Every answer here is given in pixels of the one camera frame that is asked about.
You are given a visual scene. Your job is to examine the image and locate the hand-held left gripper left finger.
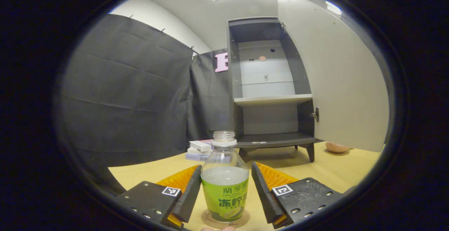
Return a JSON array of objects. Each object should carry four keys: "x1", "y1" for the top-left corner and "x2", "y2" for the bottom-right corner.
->
[{"x1": 116, "y1": 164, "x2": 203, "y2": 229}]

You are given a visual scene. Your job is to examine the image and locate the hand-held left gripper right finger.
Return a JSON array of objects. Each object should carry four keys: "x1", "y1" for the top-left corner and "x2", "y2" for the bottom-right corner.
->
[{"x1": 251, "y1": 162, "x2": 346, "y2": 229}]

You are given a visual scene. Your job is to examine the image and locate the round brown coaster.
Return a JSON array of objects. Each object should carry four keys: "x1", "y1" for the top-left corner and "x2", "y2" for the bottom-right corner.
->
[{"x1": 201, "y1": 208, "x2": 250, "y2": 229}]

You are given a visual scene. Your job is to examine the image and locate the green label plastic bottle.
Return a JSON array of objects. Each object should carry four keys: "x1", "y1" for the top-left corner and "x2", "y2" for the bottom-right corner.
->
[{"x1": 201, "y1": 130, "x2": 250, "y2": 223}]

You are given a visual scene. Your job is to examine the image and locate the dark grey cabinet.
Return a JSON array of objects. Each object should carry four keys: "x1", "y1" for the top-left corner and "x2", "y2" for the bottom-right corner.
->
[{"x1": 227, "y1": 16, "x2": 324, "y2": 163}]

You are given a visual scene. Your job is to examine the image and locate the beige cabinet door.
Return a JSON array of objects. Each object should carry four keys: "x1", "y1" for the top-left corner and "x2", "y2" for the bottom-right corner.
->
[{"x1": 275, "y1": 0, "x2": 390, "y2": 152}]

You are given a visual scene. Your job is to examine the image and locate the white flat box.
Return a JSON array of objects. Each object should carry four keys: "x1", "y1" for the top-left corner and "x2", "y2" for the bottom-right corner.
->
[{"x1": 187, "y1": 147, "x2": 212, "y2": 156}]

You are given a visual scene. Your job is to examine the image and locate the white box with pink edge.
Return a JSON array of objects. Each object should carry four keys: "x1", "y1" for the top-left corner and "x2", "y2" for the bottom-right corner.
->
[{"x1": 189, "y1": 139, "x2": 214, "y2": 151}]

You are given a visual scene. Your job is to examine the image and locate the pink plush toy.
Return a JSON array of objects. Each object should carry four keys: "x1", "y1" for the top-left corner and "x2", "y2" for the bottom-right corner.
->
[{"x1": 326, "y1": 142, "x2": 351, "y2": 154}]

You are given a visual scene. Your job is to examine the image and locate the black backdrop cloth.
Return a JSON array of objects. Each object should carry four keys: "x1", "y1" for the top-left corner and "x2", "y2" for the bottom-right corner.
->
[{"x1": 58, "y1": 14, "x2": 233, "y2": 193}]

